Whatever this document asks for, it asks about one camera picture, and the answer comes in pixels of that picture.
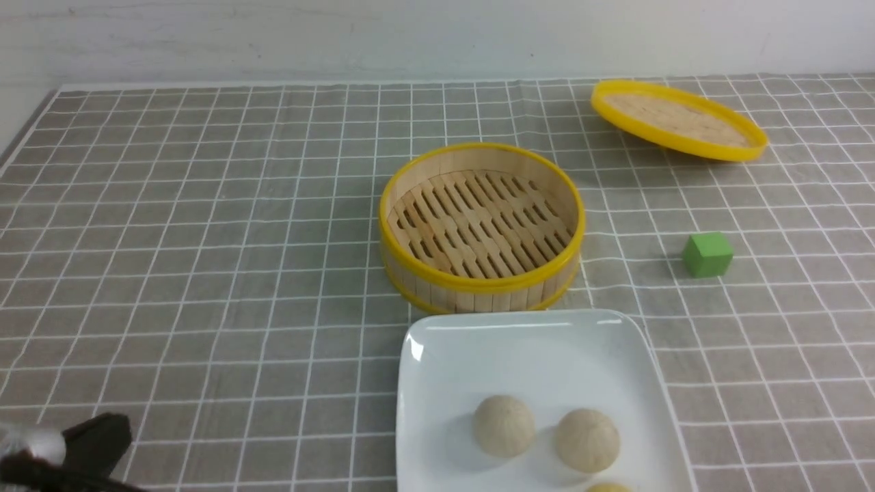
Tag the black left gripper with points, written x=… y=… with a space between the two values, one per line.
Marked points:
x=79 y=458

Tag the white steamed bun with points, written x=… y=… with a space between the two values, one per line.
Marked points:
x=503 y=426

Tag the white square plate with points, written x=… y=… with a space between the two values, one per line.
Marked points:
x=555 y=361

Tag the beige steamed bun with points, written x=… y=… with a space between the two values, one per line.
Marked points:
x=587 y=441

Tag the steamed bun at plate edge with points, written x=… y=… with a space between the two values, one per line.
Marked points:
x=608 y=487

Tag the grey checked tablecloth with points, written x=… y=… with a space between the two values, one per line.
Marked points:
x=207 y=260

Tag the bamboo steamer basket yellow rim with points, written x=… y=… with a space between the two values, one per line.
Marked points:
x=481 y=227

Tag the green cube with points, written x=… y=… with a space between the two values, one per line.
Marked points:
x=707 y=254

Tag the bamboo steamer lid yellow rim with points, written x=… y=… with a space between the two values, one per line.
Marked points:
x=679 y=120

